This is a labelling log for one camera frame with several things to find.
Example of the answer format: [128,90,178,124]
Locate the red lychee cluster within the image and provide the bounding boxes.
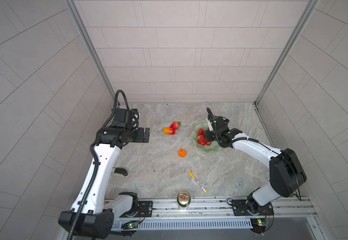
[198,129,212,147]

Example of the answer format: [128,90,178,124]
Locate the small orange fake tangerine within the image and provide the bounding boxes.
[179,149,187,158]

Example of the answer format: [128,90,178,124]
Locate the red fake strawberry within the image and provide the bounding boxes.
[170,121,181,131]

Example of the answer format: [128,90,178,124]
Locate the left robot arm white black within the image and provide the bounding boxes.
[58,105,150,240]

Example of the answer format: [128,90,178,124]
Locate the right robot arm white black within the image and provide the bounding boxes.
[206,108,307,216]

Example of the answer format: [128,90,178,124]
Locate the light green wavy fruit bowl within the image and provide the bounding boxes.
[191,123,222,153]

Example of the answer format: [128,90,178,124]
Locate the yellow capped white marker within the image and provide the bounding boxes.
[189,172,208,194]

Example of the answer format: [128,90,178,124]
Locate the metal drink can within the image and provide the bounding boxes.
[177,191,191,210]

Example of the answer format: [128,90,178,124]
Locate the left green circuit board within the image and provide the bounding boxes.
[121,221,140,231]

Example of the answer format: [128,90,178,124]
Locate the green circuit board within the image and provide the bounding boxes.
[121,221,140,231]
[251,219,269,234]

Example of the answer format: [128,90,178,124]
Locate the right green circuit board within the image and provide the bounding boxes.
[251,219,269,234]

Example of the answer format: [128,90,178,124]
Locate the black corrugated cable hose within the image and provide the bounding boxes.
[67,143,100,240]

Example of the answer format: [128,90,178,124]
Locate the aluminium mounting rail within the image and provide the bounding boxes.
[138,197,317,220]

